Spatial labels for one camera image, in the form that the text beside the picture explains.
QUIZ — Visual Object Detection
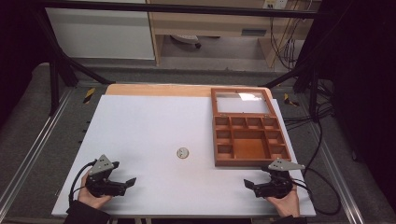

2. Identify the small round silver disc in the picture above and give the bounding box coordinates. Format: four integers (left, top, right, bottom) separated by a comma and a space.
176, 147, 190, 160

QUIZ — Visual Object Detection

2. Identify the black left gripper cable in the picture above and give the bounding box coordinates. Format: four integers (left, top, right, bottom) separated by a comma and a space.
68, 159, 98, 207

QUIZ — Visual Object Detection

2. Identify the yellow black striped tape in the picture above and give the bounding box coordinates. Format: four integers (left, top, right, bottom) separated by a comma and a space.
283, 92, 300, 107
82, 87, 96, 105

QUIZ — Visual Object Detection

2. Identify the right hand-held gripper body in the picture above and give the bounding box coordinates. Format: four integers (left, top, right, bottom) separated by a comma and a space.
254, 158, 306, 200

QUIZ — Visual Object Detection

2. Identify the white board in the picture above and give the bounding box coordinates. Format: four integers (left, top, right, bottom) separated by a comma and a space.
50, 94, 317, 218

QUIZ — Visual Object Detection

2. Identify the wooden table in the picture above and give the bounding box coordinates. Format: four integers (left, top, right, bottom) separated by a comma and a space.
105, 83, 274, 98

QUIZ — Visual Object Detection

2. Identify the person's left hand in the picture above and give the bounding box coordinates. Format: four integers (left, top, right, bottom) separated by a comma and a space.
77, 172, 113, 210

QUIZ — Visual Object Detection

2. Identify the white wall socket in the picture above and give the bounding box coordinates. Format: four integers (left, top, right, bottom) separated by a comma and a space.
262, 0, 289, 10

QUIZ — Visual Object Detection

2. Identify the wooden desk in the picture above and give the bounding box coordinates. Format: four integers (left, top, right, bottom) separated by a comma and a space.
146, 0, 321, 68

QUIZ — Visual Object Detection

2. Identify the wooden compartment box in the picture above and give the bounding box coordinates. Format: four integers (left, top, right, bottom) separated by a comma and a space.
210, 87, 292, 168

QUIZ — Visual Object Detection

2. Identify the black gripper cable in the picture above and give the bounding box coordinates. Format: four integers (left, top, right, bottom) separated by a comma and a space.
291, 119, 343, 217
68, 159, 98, 207

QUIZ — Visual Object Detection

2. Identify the aluminium rail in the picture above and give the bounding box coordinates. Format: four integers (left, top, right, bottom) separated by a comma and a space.
0, 88, 74, 209
306, 119, 365, 224

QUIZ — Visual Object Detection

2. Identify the black metal frame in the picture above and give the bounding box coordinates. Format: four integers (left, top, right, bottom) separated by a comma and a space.
31, 0, 331, 118

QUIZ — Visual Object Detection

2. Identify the office chair base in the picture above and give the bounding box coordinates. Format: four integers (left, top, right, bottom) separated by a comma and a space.
170, 34, 203, 49

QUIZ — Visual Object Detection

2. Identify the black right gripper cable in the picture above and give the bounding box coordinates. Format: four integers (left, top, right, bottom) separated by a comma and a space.
291, 119, 343, 217

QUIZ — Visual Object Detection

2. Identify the bundle of hanging cables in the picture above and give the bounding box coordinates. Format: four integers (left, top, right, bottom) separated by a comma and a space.
269, 6, 307, 71

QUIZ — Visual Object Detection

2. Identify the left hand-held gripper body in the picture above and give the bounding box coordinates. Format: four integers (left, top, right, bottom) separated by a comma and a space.
85, 154, 127, 199

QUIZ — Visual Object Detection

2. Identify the person's right hand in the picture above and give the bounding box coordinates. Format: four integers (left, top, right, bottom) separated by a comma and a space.
265, 182, 302, 218

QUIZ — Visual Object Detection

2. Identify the white cabinet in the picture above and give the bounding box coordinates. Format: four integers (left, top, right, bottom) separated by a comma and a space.
45, 0, 156, 61

